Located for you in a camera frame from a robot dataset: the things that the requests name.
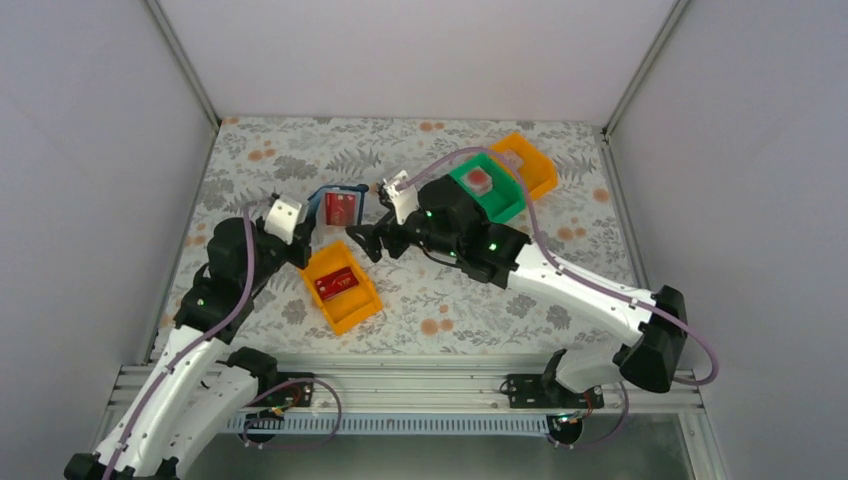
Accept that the red card in holder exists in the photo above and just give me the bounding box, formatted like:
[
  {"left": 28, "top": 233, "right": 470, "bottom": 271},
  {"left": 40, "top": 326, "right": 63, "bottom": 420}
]
[{"left": 324, "top": 191, "right": 360, "bottom": 227}]

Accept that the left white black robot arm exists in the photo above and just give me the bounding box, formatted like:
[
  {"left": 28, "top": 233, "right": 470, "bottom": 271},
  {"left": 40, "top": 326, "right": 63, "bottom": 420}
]
[{"left": 64, "top": 198, "right": 315, "bottom": 479}]

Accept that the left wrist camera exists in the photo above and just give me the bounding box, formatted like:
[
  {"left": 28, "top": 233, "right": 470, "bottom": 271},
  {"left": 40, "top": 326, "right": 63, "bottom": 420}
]
[{"left": 264, "top": 195, "right": 307, "bottom": 245}]

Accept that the aluminium rail frame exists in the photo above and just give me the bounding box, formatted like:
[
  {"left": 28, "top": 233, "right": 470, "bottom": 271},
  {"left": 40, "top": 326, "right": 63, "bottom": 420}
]
[{"left": 107, "top": 354, "right": 704, "bottom": 414}]

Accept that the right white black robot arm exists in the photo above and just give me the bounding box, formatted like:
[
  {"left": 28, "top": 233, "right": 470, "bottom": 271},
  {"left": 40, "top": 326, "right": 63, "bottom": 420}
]
[{"left": 346, "top": 175, "right": 687, "bottom": 393}]

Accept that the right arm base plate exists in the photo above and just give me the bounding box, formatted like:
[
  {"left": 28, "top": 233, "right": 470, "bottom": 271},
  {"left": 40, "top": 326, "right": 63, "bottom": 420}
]
[{"left": 499, "top": 374, "right": 605, "bottom": 409}]

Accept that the card in far orange bin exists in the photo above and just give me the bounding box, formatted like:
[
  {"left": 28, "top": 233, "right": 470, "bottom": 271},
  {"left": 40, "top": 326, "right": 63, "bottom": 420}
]
[{"left": 502, "top": 150, "right": 524, "bottom": 170}]

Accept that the orange bin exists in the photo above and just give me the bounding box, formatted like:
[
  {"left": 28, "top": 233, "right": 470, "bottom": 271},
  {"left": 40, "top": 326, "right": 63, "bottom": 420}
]
[
  {"left": 490, "top": 132, "right": 558, "bottom": 201},
  {"left": 299, "top": 241, "right": 383, "bottom": 336}
]

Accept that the far orange bin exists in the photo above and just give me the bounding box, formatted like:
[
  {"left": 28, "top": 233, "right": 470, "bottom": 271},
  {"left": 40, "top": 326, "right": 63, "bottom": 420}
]
[{"left": 490, "top": 132, "right": 558, "bottom": 201}]

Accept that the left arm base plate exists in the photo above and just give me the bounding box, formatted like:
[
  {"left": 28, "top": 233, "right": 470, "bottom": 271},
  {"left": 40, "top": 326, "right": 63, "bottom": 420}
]
[{"left": 247, "top": 372, "right": 315, "bottom": 408}]

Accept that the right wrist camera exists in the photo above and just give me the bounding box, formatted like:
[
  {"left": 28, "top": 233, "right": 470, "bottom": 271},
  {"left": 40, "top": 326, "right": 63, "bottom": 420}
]
[{"left": 381, "top": 170, "right": 420, "bottom": 225}]

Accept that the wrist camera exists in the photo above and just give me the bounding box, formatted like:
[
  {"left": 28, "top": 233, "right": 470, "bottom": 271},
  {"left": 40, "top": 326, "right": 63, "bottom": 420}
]
[
  {"left": 381, "top": 170, "right": 420, "bottom": 225},
  {"left": 264, "top": 195, "right": 307, "bottom": 245}
]

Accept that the floral table mat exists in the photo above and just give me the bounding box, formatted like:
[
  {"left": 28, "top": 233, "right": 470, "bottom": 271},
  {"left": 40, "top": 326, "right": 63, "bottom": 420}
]
[{"left": 156, "top": 116, "right": 635, "bottom": 355}]

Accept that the near orange bin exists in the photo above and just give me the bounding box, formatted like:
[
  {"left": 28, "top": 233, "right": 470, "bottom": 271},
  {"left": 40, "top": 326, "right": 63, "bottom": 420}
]
[{"left": 299, "top": 241, "right": 383, "bottom": 336}]

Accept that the blue card holder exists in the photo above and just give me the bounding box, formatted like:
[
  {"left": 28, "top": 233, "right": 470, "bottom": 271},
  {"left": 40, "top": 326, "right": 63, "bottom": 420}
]
[{"left": 307, "top": 184, "right": 369, "bottom": 236}]

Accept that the red VIP card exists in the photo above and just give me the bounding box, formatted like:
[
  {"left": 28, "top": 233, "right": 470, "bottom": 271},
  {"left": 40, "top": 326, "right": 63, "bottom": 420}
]
[{"left": 314, "top": 267, "right": 359, "bottom": 301}]

